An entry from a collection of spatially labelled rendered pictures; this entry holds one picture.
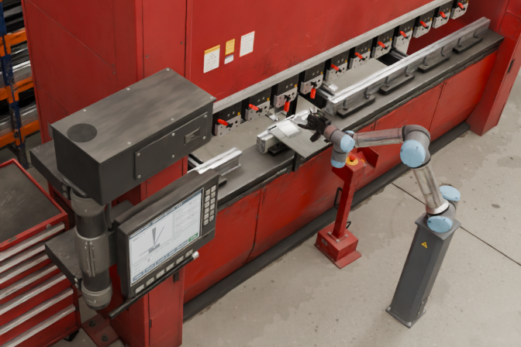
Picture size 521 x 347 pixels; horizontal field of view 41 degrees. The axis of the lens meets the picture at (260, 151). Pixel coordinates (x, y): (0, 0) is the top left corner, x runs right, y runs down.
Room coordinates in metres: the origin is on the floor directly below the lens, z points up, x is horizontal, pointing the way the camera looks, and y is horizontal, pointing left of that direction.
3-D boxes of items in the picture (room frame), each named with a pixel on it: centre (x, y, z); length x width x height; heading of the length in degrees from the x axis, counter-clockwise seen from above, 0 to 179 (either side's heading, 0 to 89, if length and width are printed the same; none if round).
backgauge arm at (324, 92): (3.73, -0.21, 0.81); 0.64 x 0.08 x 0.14; 48
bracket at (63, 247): (1.89, 0.59, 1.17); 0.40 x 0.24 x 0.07; 138
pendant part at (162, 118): (1.80, 0.42, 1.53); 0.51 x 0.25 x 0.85; 142
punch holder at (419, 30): (3.90, -0.88, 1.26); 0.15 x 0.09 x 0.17; 138
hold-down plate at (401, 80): (3.73, -0.81, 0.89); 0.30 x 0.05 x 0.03; 138
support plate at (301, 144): (2.93, -0.20, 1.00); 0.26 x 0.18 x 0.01; 48
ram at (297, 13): (3.51, -0.53, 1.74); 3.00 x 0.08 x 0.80; 138
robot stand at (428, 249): (2.65, -0.98, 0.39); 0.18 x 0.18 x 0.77; 51
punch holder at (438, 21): (4.05, -1.02, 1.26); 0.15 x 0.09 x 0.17; 138
